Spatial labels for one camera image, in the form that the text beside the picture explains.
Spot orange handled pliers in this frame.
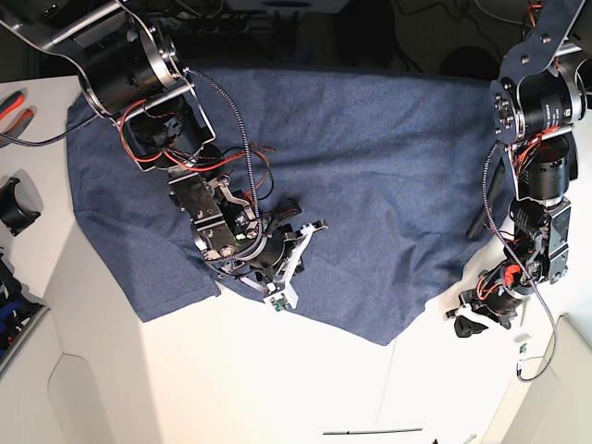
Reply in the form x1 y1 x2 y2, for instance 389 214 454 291
1 91 34 138

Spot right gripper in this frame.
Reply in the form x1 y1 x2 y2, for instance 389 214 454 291
230 196 303 286

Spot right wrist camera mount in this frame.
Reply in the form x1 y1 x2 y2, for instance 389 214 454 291
239 219 328 312

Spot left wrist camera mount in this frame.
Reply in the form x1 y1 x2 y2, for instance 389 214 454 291
447 303 532 359

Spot bin of blue parts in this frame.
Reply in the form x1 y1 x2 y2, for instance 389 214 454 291
1 253 48 365

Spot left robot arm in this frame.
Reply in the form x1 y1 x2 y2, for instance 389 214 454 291
446 1 591 338

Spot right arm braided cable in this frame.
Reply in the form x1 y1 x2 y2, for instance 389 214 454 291
0 67 269 260

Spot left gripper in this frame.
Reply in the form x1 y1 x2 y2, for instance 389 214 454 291
444 263 532 321

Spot white cable on floor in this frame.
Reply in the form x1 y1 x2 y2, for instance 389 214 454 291
397 0 533 70

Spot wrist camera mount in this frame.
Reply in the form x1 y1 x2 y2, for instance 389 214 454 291
447 303 532 359
239 219 328 312

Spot black cylindrical holder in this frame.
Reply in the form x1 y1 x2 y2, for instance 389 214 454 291
0 177 41 237

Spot blue t-shirt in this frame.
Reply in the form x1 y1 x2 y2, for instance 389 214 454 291
67 68 496 345

